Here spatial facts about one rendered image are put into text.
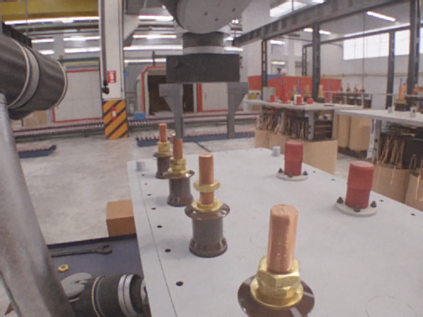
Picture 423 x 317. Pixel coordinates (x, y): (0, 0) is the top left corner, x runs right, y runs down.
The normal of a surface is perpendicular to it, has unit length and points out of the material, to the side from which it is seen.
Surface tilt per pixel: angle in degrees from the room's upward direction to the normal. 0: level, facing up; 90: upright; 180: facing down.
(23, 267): 81
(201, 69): 90
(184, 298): 0
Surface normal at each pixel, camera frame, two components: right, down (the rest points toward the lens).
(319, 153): 0.32, 0.22
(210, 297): -0.02, -0.97
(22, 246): 0.74, -0.03
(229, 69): -0.06, 0.25
